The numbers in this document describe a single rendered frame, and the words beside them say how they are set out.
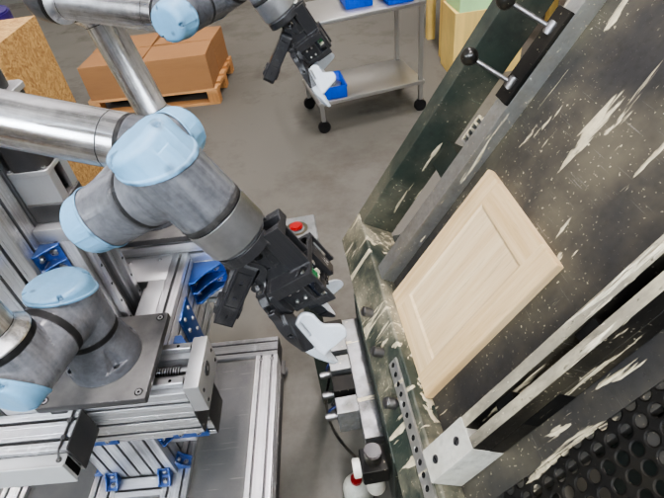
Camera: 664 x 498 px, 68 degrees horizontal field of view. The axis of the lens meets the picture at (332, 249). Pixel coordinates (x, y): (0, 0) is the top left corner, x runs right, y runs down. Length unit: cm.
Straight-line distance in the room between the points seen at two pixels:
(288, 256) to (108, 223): 19
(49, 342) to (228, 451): 107
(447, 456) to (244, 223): 61
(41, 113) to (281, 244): 35
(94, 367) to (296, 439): 118
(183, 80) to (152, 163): 427
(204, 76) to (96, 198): 416
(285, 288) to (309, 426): 159
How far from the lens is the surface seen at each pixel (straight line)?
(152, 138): 47
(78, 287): 98
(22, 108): 74
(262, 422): 190
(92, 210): 56
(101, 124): 68
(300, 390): 221
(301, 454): 207
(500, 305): 98
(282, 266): 56
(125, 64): 141
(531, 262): 95
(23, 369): 93
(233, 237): 51
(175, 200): 49
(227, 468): 188
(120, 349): 109
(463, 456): 93
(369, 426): 125
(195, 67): 467
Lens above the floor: 184
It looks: 41 degrees down
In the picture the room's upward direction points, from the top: 8 degrees counter-clockwise
